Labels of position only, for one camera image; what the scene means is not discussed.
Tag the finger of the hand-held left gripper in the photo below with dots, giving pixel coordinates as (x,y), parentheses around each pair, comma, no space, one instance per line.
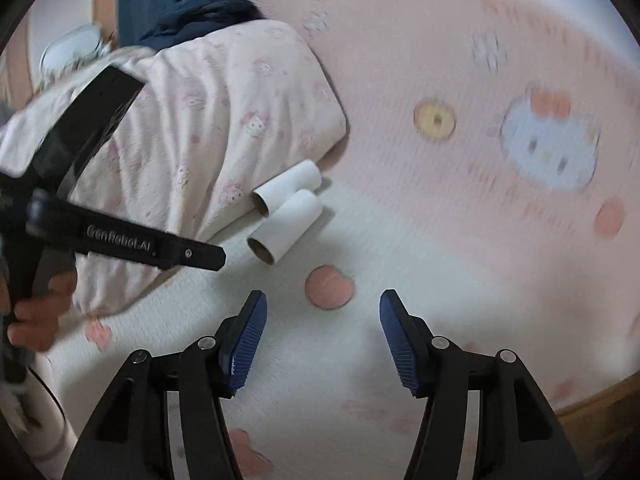
(85,125)

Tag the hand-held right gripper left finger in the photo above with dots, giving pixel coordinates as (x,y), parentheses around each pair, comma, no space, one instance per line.
(245,340)

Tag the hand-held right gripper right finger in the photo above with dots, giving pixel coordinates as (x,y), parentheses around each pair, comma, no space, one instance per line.
(400,345)

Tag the white paper tube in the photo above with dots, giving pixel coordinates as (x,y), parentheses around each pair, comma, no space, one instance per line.
(295,182)
(287,225)

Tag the brown cardboard box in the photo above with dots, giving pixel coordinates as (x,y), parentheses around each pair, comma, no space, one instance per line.
(595,435)

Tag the person's left hand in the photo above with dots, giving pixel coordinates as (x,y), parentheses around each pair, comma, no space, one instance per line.
(35,322)

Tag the white rounded object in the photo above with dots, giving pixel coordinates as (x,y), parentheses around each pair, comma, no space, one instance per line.
(70,50)

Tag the pink cream cat-print mat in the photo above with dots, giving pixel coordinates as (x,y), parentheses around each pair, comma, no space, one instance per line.
(425,220)

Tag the dark navy cloth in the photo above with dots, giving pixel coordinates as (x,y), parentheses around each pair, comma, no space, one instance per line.
(200,15)

